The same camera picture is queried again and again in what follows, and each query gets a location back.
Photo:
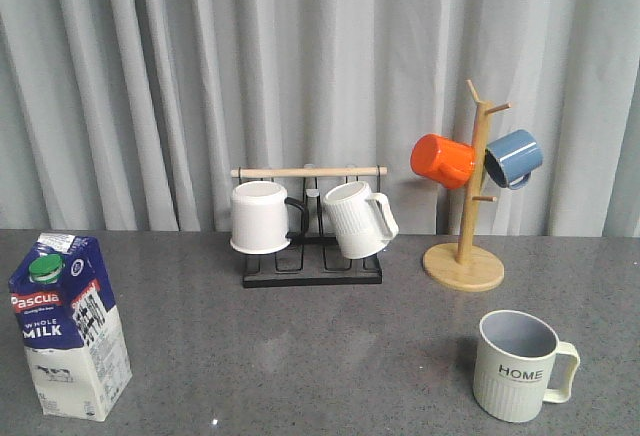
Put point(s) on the cream HOME mug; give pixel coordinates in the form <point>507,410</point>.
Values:
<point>521,364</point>

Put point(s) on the blue white milk carton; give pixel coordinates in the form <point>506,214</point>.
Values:
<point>73,339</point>

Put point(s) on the white ribbed mug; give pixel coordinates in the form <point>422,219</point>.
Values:
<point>362,220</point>

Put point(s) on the black metal mug rack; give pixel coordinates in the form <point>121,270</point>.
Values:
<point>313,258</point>

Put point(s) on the orange mug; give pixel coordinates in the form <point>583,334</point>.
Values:
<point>445,161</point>

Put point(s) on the wooden mug tree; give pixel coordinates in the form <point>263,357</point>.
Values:
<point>462,265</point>

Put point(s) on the blue mug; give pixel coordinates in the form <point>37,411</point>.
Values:
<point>511,159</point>

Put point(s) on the grey curtain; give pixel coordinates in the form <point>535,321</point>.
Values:
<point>131,114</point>

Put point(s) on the white mug black handle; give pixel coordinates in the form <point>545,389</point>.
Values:
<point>260,220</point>

